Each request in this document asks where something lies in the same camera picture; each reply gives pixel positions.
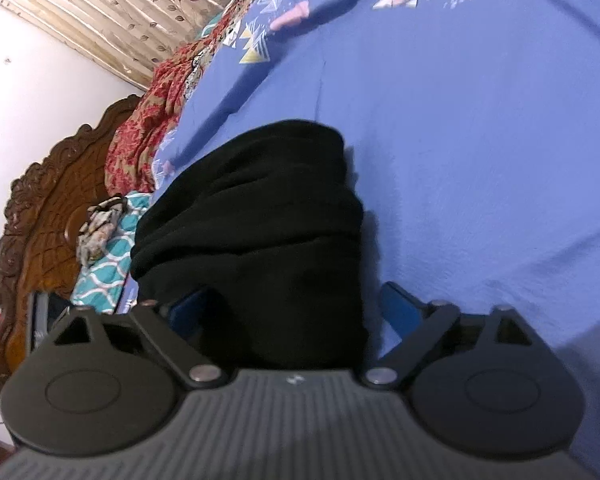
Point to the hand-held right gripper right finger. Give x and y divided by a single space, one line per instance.
402 312

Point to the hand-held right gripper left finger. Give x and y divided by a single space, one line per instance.
190 310

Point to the black pants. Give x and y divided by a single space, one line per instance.
260 220

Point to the teal patterned pillow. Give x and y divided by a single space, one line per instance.
105 272

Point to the grey patterned cloth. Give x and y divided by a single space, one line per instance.
97 232

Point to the blue printed bedsheet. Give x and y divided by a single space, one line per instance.
480 160

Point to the red patterned blanket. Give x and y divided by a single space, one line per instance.
140 135

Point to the carved wooden headboard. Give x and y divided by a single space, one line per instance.
45 200

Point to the beige leaf-print curtain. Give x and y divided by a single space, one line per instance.
130 10

